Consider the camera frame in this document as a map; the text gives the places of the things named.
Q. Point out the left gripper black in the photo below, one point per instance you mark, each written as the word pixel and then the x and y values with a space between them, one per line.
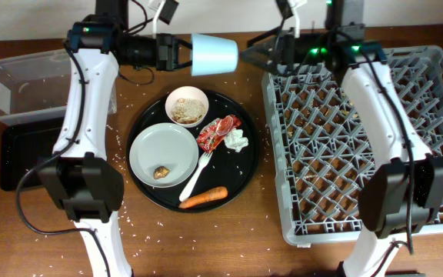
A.
pixel 164 52

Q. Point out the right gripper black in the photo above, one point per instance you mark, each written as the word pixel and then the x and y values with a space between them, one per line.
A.
pixel 284 51

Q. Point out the light blue cup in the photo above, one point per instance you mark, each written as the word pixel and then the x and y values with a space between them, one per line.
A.
pixel 213 55

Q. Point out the pink bowl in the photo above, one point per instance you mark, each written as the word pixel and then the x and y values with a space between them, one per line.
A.
pixel 186 92

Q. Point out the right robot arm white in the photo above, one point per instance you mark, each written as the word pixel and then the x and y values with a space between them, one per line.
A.
pixel 406 191

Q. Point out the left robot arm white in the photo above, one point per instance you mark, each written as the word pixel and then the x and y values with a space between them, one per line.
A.
pixel 78 177

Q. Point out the grey dishwasher rack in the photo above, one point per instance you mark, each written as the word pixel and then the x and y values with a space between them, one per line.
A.
pixel 322 155

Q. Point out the rice and food pile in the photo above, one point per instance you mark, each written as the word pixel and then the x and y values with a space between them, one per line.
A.
pixel 188 110

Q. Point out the red snack wrapper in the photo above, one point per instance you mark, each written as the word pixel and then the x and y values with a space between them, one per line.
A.
pixel 214 133

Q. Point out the crumpled white napkin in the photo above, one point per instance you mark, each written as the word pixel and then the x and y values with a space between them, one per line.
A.
pixel 235 140

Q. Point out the grey plate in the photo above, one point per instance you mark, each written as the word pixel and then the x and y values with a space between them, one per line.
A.
pixel 164 144

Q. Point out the white plastic fork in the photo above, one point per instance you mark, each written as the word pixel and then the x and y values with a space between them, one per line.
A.
pixel 202 163

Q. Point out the brown food scrap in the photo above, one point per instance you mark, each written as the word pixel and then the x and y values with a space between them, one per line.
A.
pixel 160 172

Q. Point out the orange carrot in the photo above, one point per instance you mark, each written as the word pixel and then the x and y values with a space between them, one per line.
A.
pixel 208 196

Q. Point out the clear plastic bin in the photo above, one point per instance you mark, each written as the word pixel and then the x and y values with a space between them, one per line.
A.
pixel 33 86

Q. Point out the black rectangular tray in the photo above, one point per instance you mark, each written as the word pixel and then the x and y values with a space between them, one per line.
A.
pixel 23 147

